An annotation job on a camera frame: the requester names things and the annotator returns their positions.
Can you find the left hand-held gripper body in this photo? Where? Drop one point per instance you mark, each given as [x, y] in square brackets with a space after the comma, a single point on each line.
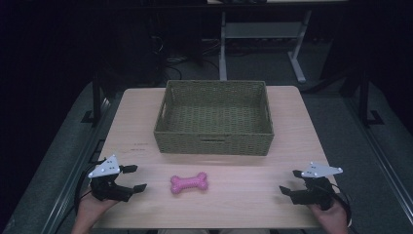
[105, 190]

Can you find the green woven basket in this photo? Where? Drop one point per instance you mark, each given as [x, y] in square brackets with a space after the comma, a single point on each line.
[214, 130]

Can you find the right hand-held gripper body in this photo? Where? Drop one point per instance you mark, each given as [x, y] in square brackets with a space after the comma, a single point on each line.
[313, 193]

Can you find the aluminium rail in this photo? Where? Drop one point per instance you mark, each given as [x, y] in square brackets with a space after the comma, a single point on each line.
[380, 152]
[76, 162]

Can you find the pink bone-shaped rubber toy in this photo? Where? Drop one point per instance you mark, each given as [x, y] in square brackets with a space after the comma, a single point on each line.
[189, 183]

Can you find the person's right hand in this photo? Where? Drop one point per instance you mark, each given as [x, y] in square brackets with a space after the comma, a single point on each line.
[332, 216]

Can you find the black metal stand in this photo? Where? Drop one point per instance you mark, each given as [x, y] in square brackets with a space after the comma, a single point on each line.
[364, 97]
[96, 97]

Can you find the grey metal desk frame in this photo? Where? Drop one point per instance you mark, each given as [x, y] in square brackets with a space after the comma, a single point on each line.
[263, 31]

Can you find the person's left hand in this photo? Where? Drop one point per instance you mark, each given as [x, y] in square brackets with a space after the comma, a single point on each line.
[92, 206]

